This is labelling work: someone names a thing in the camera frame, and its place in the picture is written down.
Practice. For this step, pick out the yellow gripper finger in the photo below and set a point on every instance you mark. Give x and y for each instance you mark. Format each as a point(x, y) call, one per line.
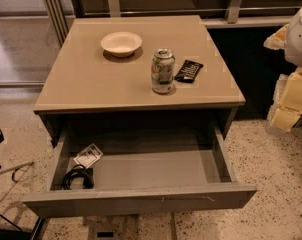
point(286, 110)
point(277, 40)

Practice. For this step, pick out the green and white 7up can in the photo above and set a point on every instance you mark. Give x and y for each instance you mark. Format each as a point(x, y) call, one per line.
point(163, 62)

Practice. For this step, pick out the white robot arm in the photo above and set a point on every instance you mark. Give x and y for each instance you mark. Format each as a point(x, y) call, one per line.
point(293, 42)

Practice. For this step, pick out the grey cabinet with tan top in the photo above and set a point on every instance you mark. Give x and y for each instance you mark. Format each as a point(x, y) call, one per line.
point(84, 78)

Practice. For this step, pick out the open grey top drawer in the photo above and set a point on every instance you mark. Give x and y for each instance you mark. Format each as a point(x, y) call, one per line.
point(143, 171)

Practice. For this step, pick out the black snack bar wrapper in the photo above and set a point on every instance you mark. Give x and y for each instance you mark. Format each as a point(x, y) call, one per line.
point(188, 71)

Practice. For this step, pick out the white paper bowl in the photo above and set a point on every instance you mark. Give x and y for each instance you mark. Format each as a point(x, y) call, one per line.
point(121, 44)

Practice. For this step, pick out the white tag in plastic bag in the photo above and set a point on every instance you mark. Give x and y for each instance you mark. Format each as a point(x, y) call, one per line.
point(88, 156)

